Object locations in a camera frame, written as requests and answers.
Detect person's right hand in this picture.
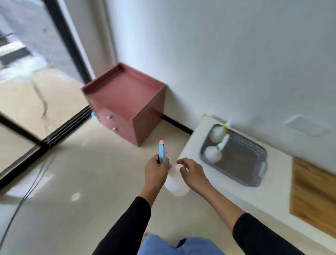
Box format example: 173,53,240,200
176,157,212,195

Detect person's left hand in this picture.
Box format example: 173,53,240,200
143,155,170,194

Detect white spray bottle blue trigger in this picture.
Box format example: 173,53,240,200
157,140,191,197

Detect person's right forearm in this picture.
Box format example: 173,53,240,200
199,181,306,255

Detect person's left forearm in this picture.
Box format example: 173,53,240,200
91,184,165,255

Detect black baseboard strip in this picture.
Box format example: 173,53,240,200
162,114,194,136

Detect grey plastic basket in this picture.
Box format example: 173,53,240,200
199,123,268,188

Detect pink two-drawer cabinet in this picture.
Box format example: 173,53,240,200
81,62,167,147

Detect person's blue trousers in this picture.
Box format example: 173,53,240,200
138,234,227,255

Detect wooden cutting board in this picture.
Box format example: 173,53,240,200
289,156,336,239

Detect white wall socket plate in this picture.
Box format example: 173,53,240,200
283,115,332,137

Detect black floor cable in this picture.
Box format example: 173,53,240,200
0,147,57,243

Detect black sliding door frame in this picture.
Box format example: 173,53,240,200
0,0,93,191

